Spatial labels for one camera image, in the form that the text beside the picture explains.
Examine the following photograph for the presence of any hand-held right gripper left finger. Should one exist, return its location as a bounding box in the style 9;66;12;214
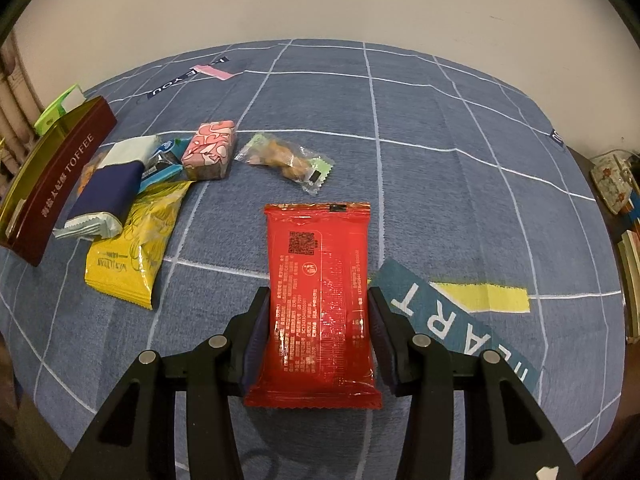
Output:
60;286;273;480

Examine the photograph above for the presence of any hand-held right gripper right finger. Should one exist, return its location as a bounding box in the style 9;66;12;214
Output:
367;286;583;480

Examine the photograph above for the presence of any red snack packet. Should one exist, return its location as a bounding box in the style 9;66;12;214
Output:
243;201;383;409

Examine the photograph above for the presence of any large yellow snack packet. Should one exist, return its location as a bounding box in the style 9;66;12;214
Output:
84;180;195;311

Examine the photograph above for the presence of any clear green nut packet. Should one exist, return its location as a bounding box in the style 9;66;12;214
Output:
235;132;335;197

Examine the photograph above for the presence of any pink patterned snack box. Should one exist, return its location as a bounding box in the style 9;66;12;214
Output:
181;119;237;182

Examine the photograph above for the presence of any navy and white snack packet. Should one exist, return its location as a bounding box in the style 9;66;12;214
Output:
52;136;162;241

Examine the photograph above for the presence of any maroon and gold tin box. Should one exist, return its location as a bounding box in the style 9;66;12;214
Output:
0;96;118;267

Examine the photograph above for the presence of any blue checked printed blanket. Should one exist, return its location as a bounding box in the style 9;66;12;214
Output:
0;39;628;480

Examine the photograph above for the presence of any small blue candy packet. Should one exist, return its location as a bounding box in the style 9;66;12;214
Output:
137;136;193;193

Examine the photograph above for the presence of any small yellow snack packet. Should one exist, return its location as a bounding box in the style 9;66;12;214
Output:
75;147;113;196

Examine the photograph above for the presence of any floral patterned box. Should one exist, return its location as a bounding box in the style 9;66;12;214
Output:
590;152;640;216

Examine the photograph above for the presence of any green tissue pack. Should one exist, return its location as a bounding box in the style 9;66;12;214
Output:
34;84;87;136

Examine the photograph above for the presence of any beige patterned curtain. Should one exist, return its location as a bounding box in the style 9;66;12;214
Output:
0;30;46;161

